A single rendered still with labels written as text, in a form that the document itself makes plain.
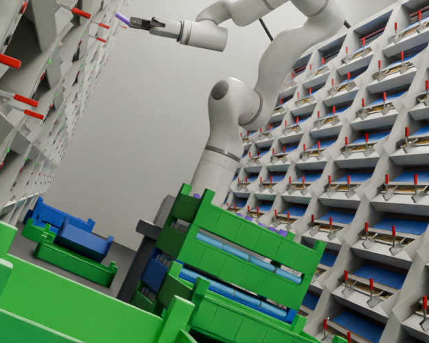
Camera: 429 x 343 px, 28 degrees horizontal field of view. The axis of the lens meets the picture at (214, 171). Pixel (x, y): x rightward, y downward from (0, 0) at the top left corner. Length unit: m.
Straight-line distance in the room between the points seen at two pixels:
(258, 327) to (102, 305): 0.69
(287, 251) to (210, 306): 0.44
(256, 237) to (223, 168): 0.84
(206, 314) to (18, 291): 0.68
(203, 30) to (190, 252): 1.29
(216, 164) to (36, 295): 1.85
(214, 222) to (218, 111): 0.90
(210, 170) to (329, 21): 0.59
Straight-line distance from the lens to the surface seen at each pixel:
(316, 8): 2.65
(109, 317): 0.82
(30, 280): 0.81
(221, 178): 2.64
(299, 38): 2.68
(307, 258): 1.87
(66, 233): 3.24
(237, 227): 1.80
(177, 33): 2.91
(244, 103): 2.65
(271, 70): 2.68
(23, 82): 1.74
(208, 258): 1.79
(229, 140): 2.64
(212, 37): 2.93
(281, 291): 1.86
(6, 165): 2.43
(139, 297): 1.91
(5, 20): 1.05
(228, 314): 1.46
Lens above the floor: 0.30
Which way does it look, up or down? 4 degrees up
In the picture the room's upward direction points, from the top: 24 degrees clockwise
